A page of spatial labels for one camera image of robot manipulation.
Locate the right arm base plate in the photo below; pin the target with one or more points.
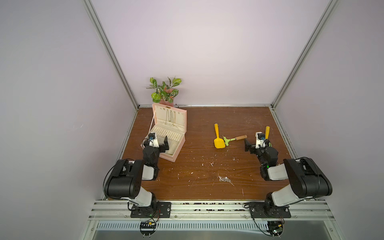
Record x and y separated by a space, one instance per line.
260 210

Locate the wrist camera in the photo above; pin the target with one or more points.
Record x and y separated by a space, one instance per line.
153 140
260 140

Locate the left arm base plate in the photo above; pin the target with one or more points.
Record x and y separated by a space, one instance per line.
155 210

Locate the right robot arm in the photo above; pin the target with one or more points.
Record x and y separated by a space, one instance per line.
306 180

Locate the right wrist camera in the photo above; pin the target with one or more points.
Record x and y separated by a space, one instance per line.
260 140

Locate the yellow toy shovel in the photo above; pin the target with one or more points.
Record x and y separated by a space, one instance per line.
218 142

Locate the pink jewelry box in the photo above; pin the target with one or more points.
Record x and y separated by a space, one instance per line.
171 122

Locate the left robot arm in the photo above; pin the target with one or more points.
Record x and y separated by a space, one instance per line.
124 179

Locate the green rake wooden handle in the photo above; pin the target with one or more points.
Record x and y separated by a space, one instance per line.
227 141

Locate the aluminium front rail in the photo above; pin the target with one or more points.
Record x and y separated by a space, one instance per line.
237 210

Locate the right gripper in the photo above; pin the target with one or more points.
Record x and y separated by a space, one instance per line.
256 148

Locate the potted plant pink vase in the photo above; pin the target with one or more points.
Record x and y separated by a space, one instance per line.
164 93

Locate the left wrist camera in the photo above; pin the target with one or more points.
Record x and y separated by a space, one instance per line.
153 140

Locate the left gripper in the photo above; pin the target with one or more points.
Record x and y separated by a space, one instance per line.
161 149

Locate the green shovel yellow handle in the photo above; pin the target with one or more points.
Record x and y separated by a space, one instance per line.
267 132

